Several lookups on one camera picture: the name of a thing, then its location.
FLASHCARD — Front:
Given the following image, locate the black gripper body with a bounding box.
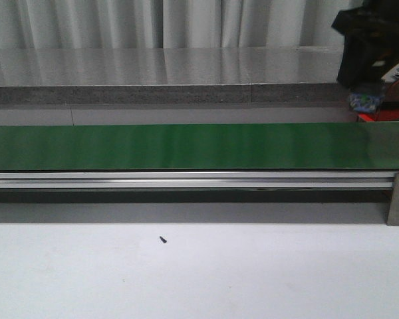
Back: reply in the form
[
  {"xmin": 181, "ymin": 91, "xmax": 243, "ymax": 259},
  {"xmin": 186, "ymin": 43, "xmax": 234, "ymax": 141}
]
[{"xmin": 332, "ymin": 1, "xmax": 399, "ymax": 88}]

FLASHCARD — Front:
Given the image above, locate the red mushroom emergency stop button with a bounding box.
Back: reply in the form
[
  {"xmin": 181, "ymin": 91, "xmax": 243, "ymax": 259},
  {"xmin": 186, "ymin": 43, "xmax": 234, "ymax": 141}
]
[{"xmin": 348, "ymin": 82, "xmax": 385, "ymax": 114}]

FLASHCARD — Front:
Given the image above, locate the red plastic tray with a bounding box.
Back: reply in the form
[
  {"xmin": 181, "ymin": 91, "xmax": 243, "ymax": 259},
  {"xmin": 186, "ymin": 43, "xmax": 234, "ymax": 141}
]
[{"xmin": 356, "ymin": 102, "xmax": 399, "ymax": 122}]

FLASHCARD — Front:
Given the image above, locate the green conveyor belt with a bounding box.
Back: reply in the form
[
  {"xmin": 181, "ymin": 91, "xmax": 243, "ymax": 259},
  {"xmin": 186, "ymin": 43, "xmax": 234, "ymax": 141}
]
[{"xmin": 0, "ymin": 122, "xmax": 399, "ymax": 171}]

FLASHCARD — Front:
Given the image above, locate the grey granite counter shelf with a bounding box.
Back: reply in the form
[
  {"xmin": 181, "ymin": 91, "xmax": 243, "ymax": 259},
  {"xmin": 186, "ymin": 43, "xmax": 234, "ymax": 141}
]
[{"xmin": 0, "ymin": 47, "xmax": 348, "ymax": 105}]

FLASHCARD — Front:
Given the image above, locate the grey pleated curtain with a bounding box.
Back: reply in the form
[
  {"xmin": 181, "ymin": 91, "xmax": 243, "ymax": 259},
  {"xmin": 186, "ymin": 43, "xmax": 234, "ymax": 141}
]
[{"xmin": 0, "ymin": 0, "xmax": 359, "ymax": 49}]

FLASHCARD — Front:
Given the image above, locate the red and black wire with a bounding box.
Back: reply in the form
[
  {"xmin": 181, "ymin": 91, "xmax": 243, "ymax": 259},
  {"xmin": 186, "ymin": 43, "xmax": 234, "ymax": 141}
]
[{"xmin": 374, "ymin": 62, "xmax": 399, "ymax": 123}]

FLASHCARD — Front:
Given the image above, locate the aluminium conveyor side rail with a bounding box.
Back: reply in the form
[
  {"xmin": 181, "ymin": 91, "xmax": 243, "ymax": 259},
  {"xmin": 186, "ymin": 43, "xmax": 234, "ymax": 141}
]
[{"xmin": 0, "ymin": 171, "xmax": 395, "ymax": 189}]

